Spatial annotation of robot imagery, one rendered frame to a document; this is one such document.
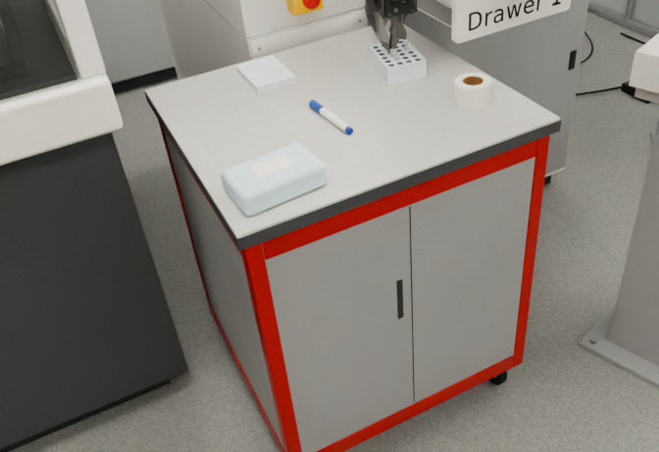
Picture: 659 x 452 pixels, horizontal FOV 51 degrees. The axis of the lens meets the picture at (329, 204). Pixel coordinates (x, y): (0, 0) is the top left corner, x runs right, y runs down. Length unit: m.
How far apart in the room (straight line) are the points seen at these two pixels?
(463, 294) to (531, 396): 0.45
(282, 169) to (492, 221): 0.45
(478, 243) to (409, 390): 0.38
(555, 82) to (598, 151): 0.54
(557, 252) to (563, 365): 0.43
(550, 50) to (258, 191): 1.26
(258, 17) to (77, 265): 0.66
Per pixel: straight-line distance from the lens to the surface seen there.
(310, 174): 1.08
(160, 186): 2.60
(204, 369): 1.89
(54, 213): 1.44
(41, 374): 1.70
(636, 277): 1.75
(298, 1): 1.55
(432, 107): 1.32
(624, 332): 1.88
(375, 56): 1.45
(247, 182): 1.07
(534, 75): 2.11
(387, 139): 1.22
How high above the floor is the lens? 1.40
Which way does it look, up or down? 37 degrees down
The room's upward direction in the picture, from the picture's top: 6 degrees counter-clockwise
